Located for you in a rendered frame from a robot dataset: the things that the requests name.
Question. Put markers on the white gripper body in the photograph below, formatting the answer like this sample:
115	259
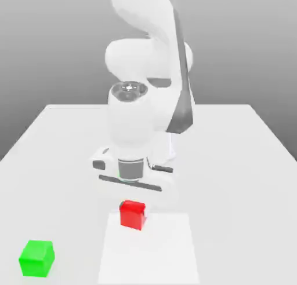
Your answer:
139	192

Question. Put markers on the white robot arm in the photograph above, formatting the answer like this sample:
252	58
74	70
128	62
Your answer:
130	118

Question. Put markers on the small red cube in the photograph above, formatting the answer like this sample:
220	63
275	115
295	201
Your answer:
130	216

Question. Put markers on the small green cube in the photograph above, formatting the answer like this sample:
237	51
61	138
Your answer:
34	259

